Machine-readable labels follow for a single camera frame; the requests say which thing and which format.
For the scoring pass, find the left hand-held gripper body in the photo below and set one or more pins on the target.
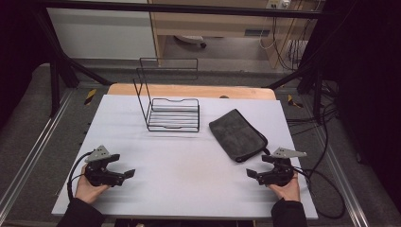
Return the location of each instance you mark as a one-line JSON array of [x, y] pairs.
[[99, 175]]

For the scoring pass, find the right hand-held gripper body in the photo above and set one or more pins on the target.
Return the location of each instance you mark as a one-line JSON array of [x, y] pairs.
[[280, 173]]

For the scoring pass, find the dark grey towel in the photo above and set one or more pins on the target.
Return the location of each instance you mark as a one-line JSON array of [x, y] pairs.
[[236, 135]]

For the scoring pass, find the person's left hand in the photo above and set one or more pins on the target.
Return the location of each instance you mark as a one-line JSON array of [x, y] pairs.
[[86, 189]]

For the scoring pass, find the person's right hand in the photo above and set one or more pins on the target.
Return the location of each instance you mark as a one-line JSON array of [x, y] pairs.
[[290, 190]]

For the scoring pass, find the white board sheet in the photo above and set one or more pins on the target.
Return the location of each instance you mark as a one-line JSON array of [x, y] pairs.
[[176, 176]]

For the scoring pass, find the white cabinet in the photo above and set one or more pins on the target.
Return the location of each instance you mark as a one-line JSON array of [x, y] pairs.
[[101, 34]]

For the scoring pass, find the office chair base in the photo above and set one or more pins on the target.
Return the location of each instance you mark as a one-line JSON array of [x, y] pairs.
[[190, 39]]

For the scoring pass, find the light wooden desk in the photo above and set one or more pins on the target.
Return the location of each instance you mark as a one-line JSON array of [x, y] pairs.
[[220, 23]]

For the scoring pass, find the white power strip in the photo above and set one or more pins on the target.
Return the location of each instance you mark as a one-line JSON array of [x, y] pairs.
[[278, 3]]

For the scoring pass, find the aluminium rail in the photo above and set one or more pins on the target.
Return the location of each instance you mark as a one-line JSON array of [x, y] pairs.
[[34, 154], [343, 183]]

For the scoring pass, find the black metal frame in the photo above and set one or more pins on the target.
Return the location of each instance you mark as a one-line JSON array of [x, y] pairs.
[[176, 8]]

